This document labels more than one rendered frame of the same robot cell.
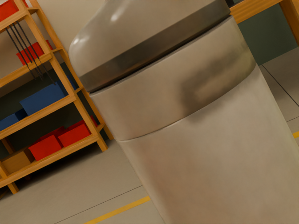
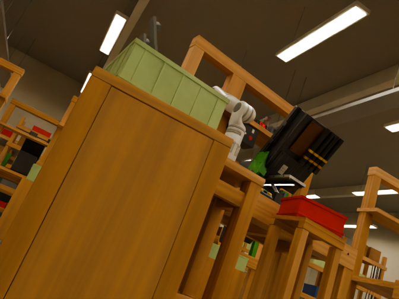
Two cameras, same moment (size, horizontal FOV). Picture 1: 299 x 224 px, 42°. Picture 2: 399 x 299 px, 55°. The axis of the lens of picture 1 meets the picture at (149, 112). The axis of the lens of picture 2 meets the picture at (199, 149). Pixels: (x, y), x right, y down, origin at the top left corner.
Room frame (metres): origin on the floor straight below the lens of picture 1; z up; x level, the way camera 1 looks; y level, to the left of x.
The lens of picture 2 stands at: (1.68, -1.13, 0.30)
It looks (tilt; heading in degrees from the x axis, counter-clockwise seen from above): 18 degrees up; 147
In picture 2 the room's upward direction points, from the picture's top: 22 degrees clockwise
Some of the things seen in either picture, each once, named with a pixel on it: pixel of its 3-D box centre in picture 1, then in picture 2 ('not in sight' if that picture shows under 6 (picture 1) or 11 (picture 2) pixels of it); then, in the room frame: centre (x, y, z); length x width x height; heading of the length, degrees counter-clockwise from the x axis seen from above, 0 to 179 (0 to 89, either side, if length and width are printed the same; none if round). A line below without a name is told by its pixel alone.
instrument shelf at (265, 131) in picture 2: not in sight; (253, 131); (-0.51, 0.71, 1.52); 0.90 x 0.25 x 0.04; 84
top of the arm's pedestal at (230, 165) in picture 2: not in sight; (220, 170); (0.22, -0.02, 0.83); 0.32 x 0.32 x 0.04; 82
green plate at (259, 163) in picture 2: not in sight; (259, 165); (-0.20, 0.60, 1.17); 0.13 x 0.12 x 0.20; 84
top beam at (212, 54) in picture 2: not in sight; (263, 93); (-0.55, 0.71, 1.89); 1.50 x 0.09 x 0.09; 84
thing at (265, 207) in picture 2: not in sight; (274, 218); (0.03, 0.65, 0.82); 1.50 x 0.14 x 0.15; 84
